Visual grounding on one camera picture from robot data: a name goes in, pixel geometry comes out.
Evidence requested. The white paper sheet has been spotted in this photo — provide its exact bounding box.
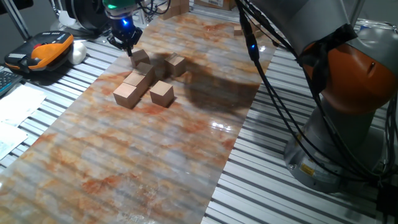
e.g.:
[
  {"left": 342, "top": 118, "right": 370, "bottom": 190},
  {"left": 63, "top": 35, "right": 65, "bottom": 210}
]
[
  {"left": 0, "top": 121, "right": 29, "bottom": 161},
  {"left": 0, "top": 84, "right": 47, "bottom": 127}
]

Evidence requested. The orange black teach pendant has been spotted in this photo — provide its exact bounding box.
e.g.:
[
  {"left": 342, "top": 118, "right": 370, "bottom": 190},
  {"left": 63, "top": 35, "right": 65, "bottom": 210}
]
[{"left": 4, "top": 30, "right": 75, "bottom": 74}]

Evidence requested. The black sleeved forearm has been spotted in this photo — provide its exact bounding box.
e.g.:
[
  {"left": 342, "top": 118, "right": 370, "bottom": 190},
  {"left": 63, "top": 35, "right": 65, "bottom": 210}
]
[{"left": 0, "top": 0, "right": 34, "bottom": 15}]

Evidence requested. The black strap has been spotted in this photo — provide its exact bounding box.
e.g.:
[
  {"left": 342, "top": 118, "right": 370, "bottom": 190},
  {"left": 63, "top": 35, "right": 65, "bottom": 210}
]
[{"left": 298, "top": 23, "right": 358, "bottom": 94}]

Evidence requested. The grey metal stand bar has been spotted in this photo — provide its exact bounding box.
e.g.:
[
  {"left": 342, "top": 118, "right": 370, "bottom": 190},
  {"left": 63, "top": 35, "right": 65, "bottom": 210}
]
[{"left": 2, "top": 0, "right": 32, "bottom": 41}]

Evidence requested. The black keyboard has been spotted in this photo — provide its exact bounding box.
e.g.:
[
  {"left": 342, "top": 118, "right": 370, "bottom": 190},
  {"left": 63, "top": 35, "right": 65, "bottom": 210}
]
[{"left": 0, "top": 70, "right": 23, "bottom": 97}]

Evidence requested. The brown cardboard box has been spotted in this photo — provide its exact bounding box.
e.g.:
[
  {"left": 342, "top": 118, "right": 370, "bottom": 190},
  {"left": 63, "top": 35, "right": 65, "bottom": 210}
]
[{"left": 194, "top": 0, "right": 237, "bottom": 11}]

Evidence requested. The black round machine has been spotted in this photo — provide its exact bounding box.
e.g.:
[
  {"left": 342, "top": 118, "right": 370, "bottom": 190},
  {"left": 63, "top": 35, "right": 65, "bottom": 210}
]
[{"left": 64, "top": 0, "right": 111, "bottom": 32}]

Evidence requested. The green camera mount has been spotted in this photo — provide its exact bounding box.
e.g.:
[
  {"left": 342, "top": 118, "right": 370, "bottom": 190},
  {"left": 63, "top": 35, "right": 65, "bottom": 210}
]
[{"left": 102, "top": 0, "right": 138, "bottom": 10}]

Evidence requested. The orange grey marble mat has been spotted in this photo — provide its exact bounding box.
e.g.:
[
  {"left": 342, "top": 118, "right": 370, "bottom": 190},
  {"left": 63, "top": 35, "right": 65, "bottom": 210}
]
[{"left": 0, "top": 14, "right": 277, "bottom": 224}]

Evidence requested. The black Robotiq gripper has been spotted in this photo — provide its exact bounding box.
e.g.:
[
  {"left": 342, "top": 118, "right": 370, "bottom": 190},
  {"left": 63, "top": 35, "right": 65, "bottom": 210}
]
[{"left": 107, "top": 15, "right": 144, "bottom": 58}]

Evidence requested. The black cable with blue light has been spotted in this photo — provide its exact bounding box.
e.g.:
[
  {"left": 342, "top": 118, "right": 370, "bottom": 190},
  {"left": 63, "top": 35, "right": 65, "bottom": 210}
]
[{"left": 234, "top": 0, "right": 383, "bottom": 184}]

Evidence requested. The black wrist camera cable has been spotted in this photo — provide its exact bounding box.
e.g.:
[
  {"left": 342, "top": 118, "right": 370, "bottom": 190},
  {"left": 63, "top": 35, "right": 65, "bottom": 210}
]
[{"left": 136, "top": 0, "right": 172, "bottom": 16}]

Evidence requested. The aluminium frame post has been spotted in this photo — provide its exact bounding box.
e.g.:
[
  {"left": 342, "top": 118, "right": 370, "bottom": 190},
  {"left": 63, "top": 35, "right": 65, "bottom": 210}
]
[{"left": 136, "top": 7, "right": 147, "bottom": 26}]

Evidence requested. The white rounded object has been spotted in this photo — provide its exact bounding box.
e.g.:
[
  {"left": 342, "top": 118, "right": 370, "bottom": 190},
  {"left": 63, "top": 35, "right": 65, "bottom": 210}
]
[{"left": 68, "top": 40, "right": 88, "bottom": 65}]

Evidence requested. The thin metal tripod leg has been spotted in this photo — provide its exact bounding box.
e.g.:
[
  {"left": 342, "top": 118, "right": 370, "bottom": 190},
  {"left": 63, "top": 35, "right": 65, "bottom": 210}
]
[{"left": 49, "top": 0, "right": 68, "bottom": 30}]

